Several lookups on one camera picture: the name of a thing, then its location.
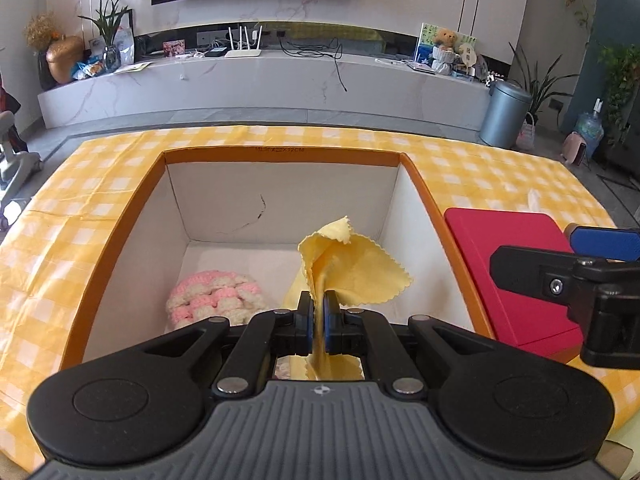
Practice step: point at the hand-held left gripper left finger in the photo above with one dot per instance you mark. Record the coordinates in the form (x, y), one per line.
(306, 322)

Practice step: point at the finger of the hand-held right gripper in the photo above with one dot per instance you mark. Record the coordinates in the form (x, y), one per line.
(607, 242)
(535, 275)

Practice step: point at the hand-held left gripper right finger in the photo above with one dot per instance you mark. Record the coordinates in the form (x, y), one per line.
(327, 322)

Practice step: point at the yellow cloth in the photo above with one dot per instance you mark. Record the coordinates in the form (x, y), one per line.
(350, 265)

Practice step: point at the pink and white knitted cloth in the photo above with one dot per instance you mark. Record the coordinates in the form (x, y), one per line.
(215, 297)

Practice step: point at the orange-rimmed cardboard box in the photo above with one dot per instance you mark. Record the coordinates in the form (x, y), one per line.
(225, 195)

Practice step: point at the red box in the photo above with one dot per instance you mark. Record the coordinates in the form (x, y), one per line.
(505, 270)

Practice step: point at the pink space heater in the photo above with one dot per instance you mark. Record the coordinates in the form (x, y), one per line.
(574, 147)

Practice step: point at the blue water bottle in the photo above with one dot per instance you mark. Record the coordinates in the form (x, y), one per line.
(591, 132)

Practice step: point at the woven basket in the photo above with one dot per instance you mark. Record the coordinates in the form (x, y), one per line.
(525, 135)

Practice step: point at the ivy plant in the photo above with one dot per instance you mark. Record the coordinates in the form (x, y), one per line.
(622, 85)

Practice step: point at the grey metal trash can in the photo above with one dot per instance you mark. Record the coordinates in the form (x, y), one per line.
(502, 115)

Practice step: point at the long-leaved potted plant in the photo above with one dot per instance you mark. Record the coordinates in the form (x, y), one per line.
(542, 85)

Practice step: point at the teddy bear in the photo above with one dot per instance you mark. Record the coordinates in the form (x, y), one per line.
(444, 50)

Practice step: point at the white marble television cabinet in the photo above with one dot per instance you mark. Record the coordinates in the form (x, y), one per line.
(250, 85)

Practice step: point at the yellow checked tablecloth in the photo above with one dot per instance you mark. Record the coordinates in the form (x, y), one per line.
(75, 220)

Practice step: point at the green picture card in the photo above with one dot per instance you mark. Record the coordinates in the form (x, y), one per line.
(422, 40)

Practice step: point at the white router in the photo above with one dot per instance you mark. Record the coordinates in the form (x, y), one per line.
(244, 51)

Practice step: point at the small pink photo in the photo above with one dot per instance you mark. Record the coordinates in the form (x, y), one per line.
(174, 49)

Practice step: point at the paper sheet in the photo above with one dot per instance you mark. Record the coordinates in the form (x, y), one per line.
(131, 67)

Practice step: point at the grey chair base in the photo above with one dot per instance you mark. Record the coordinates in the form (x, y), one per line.
(15, 170)

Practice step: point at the snack packet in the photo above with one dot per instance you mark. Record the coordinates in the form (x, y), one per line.
(89, 69)

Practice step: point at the green plant in glass vase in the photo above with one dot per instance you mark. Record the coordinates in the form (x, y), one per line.
(111, 25)

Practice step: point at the gold vase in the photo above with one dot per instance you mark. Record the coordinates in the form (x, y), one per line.
(64, 60)

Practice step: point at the dried flowers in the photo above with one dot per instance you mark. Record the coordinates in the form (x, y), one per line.
(42, 30)

